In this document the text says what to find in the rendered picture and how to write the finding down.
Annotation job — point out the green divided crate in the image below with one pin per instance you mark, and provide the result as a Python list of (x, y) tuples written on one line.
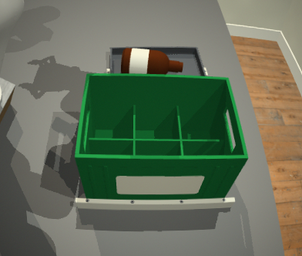
[(135, 119)]

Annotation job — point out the brown glass bottle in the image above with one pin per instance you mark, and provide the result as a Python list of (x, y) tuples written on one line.
[(145, 61)]

